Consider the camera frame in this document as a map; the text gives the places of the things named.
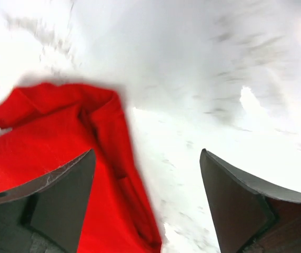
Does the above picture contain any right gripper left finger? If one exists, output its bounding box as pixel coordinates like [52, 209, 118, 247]
[0, 150, 96, 253]

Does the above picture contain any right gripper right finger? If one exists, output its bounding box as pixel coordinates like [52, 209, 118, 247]
[199, 149, 301, 253]

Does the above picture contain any red t shirt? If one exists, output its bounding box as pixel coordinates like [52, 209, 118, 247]
[0, 83, 162, 252]

